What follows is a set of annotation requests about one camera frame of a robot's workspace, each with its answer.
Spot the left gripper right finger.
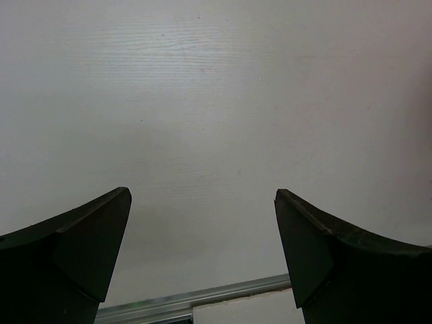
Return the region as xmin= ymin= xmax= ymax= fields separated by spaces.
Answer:
xmin=275 ymin=189 xmax=431 ymax=323

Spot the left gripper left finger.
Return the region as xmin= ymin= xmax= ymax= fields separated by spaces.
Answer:
xmin=1 ymin=187 xmax=132 ymax=323

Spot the front aluminium rail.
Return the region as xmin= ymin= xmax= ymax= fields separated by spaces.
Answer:
xmin=94 ymin=274 xmax=292 ymax=323

